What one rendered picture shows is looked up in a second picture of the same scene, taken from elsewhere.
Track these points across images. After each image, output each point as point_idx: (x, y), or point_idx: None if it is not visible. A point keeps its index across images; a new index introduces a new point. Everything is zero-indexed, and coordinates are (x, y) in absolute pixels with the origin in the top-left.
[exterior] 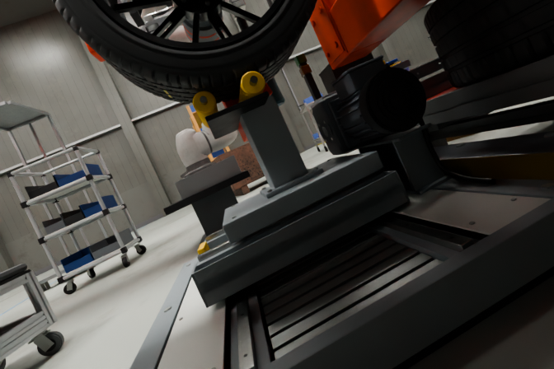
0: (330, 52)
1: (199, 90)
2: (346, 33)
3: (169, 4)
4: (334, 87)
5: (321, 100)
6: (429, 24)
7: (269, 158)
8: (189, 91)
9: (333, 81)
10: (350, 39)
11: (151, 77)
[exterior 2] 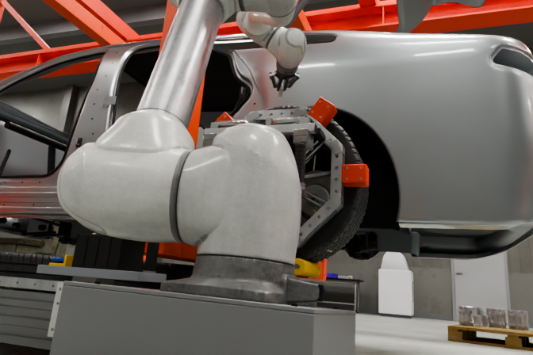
0: (173, 242)
1: (313, 261)
2: (189, 246)
3: (288, 140)
4: (134, 265)
5: (164, 276)
6: (178, 272)
7: None
8: (318, 259)
9: (138, 258)
10: (189, 251)
11: (338, 251)
